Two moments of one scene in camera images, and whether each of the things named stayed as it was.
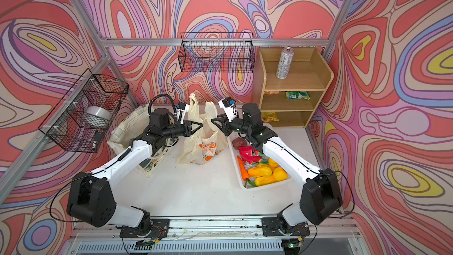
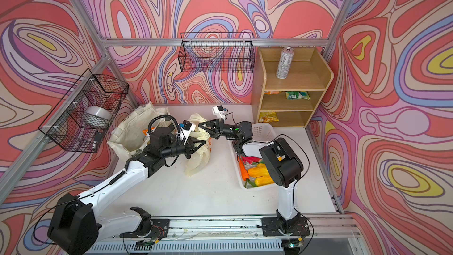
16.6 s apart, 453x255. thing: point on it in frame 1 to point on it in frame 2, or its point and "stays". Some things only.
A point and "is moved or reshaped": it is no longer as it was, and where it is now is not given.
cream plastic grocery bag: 207,143 is moved or reshaped
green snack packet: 297,95 stays
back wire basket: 220,52 stays
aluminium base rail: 217,235 stays
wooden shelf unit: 289,102 stays
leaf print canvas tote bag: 128,128 stays
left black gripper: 187,131 to 188,148
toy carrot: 244,171 stays
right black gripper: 225,124 to 212,131
